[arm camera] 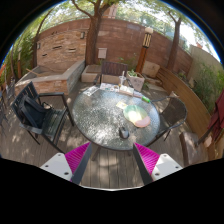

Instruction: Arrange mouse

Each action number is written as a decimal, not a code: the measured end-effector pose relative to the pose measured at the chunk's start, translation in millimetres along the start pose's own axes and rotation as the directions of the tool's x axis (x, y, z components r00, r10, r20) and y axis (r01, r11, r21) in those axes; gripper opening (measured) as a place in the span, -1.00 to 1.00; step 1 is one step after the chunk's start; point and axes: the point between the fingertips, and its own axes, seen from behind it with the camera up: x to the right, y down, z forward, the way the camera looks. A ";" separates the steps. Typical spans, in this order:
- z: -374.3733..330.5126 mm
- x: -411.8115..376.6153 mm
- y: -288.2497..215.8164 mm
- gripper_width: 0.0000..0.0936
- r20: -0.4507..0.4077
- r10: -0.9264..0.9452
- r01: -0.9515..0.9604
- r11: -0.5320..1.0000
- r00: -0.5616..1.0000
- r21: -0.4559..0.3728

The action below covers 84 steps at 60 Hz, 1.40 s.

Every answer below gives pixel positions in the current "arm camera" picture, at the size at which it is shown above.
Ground stone water feature basin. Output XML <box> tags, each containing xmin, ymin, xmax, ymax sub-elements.
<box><xmin>15</xmin><ymin>60</ymin><xmax>85</xmax><ymax>95</ymax></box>

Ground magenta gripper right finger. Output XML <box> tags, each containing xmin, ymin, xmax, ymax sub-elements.
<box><xmin>133</xmin><ymin>143</ymin><xmax>182</xmax><ymax>185</ymax></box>

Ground green marker on table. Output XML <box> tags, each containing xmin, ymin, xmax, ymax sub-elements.
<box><xmin>141</xmin><ymin>96</ymin><xmax>151</xmax><ymax>103</ymax></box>

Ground pink pad piece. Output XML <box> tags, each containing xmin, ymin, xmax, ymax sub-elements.
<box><xmin>134</xmin><ymin>116</ymin><xmax>151</xmax><ymax>128</ymax></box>

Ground round glass patio table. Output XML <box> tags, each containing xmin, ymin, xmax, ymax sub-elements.
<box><xmin>72</xmin><ymin>89</ymin><xmax>160</xmax><ymax>151</ymax></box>

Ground yellow card on table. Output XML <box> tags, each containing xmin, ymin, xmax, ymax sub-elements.
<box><xmin>116</xmin><ymin>101</ymin><xmax>127</xmax><ymax>109</ymax></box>

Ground black bag on chair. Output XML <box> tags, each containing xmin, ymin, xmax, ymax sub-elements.
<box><xmin>18</xmin><ymin>95</ymin><xmax>52</xmax><ymax>129</ymax></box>

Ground centre tree trunk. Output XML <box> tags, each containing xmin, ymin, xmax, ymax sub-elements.
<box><xmin>71</xmin><ymin>0</ymin><xmax>114</xmax><ymax>65</ymax></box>

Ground papers on table far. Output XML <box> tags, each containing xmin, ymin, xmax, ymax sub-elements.
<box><xmin>100</xmin><ymin>83</ymin><xmax>142</xmax><ymax>98</ymax></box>

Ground black metal chair left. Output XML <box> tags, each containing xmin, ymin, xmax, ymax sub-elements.
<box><xmin>11</xmin><ymin>82</ymin><xmax>74</xmax><ymax>152</ymax></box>

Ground dark mesh chair right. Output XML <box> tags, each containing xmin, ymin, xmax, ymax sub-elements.
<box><xmin>149</xmin><ymin>96</ymin><xmax>187</xmax><ymax>145</ymax></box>

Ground plastic cup with straw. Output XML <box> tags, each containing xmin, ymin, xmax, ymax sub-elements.
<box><xmin>119</xmin><ymin>71</ymin><xmax>126</xmax><ymax>87</ymax></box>

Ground concrete planter with plant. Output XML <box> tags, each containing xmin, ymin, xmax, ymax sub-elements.
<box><xmin>127</xmin><ymin>70</ymin><xmax>145</xmax><ymax>91</ymax></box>

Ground curved wooden bench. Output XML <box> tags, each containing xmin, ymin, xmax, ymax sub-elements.
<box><xmin>155</xmin><ymin>67</ymin><xmax>218</xmax><ymax>161</ymax></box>

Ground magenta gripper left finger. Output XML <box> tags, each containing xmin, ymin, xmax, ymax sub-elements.
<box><xmin>41</xmin><ymin>142</ymin><xmax>92</xmax><ymax>185</ymax></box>

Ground right tree trunk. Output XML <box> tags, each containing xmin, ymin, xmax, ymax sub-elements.
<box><xmin>166</xmin><ymin>10</ymin><xmax>182</xmax><ymax>71</ymax></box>

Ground paper sheet left on table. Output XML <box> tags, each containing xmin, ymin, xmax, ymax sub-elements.
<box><xmin>83</xmin><ymin>86</ymin><xmax>99</xmax><ymax>96</ymax></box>

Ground wooden lamp post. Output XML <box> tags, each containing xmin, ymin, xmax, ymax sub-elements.
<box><xmin>136</xmin><ymin>27</ymin><xmax>153</xmax><ymax>73</ymax></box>

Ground tree trunk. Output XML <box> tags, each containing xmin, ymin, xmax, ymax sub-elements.
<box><xmin>71</xmin><ymin>0</ymin><xmax>114</xmax><ymax>65</ymax></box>
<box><xmin>166</xmin><ymin>10</ymin><xmax>182</xmax><ymax>71</ymax></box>

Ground dark chair far side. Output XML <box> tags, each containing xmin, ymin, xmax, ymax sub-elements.
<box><xmin>93</xmin><ymin>61</ymin><xmax>128</xmax><ymax>85</ymax></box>

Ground red folded umbrella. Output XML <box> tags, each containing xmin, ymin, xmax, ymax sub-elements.
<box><xmin>208</xmin><ymin>90</ymin><xmax>224</xmax><ymax>140</ymax></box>

